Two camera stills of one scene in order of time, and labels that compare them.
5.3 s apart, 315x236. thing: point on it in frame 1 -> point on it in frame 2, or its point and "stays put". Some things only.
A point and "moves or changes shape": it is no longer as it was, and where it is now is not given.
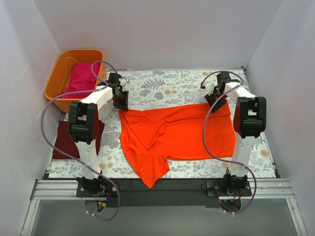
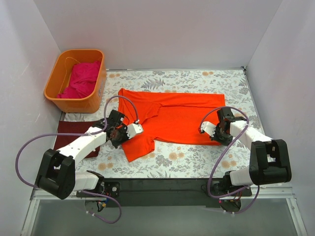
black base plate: [170, 192] stays put
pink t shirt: [82, 78] stays put
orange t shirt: [151, 136] moves or changes shape
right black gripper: [216, 102] -> [219, 137]
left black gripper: [121, 99] -> [121, 137]
